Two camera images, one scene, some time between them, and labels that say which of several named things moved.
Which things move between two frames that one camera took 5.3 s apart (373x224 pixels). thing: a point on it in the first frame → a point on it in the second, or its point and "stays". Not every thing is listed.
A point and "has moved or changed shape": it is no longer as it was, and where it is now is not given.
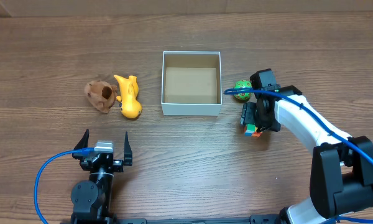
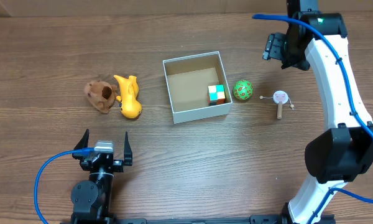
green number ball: x=241 y=83 stays
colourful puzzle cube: x=251 y=130 → x=216 y=94
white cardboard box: x=191 y=83 has moved or changed shape
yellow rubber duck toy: x=128 y=104 stays
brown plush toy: x=101 y=94 stays
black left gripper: x=102 y=160 stays
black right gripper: x=248 y=116 → x=273 y=47
